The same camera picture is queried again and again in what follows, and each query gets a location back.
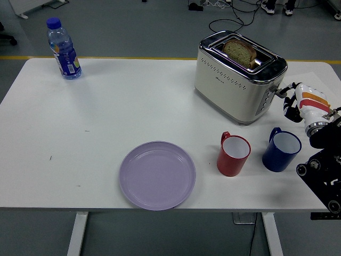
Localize black floor cable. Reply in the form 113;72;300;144
208;0;267;34

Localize black cable under table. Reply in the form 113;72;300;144
248;213;258;256

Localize purple round plate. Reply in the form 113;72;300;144
119;140;197;211

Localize white furniture foot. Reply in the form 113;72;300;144
9;0;70;20

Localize white table leg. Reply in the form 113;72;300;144
66;212;89;256
261;212;285;256

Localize blue mug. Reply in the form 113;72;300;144
262;127;302;173

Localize person's black white shoe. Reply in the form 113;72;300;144
283;0;295;17
261;0;276;15

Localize black table control panel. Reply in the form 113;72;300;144
310;212;341;220

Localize clear plastic bracket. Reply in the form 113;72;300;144
231;212;258;225

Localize grey furniture base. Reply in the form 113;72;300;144
323;0;341;21

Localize white floor cables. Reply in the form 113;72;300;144
200;0;233;8

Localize water bottle with blue cap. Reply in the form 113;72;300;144
46;17;83;81

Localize slice of toast bread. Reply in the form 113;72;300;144
222;38;258;69

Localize red mug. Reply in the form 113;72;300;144
216;131;252;177

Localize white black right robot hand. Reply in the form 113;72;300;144
281;82;331;128

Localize cream and chrome toaster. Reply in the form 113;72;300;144
193;30;289;126

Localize black office chair base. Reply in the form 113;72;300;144
0;21;18;46

